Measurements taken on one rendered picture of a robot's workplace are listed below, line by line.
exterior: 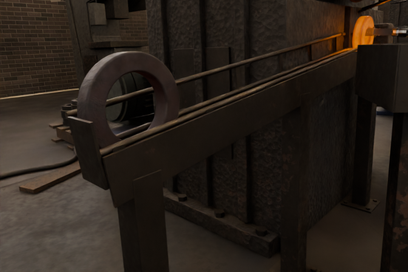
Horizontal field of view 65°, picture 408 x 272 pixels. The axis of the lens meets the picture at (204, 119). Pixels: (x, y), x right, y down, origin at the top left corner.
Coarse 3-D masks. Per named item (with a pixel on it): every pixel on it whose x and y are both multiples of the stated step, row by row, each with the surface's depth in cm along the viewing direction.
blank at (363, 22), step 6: (360, 18) 124; (366, 18) 122; (360, 24) 122; (366, 24) 123; (372, 24) 128; (354, 30) 123; (360, 30) 121; (354, 36) 123; (360, 36) 121; (366, 36) 130; (372, 36) 131; (354, 42) 124; (360, 42) 122; (366, 42) 129; (372, 42) 132
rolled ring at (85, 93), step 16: (96, 64) 50; (112, 64) 49; (128, 64) 51; (144, 64) 53; (160, 64) 56; (96, 80) 48; (112, 80) 50; (160, 80) 56; (80, 96) 48; (96, 96) 48; (160, 96) 58; (176, 96) 59; (80, 112) 48; (96, 112) 48; (160, 112) 59; (176, 112) 60; (96, 128) 48
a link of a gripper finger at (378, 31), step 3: (378, 30) 120; (381, 30) 119; (384, 30) 118; (387, 30) 117; (390, 30) 116; (372, 33) 122; (375, 33) 121; (378, 33) 120; (381, 33) 119; (384, 33) 118; (387, 33) 118; (390, 33) 117; (393, 33) 115; (396, 33) 114
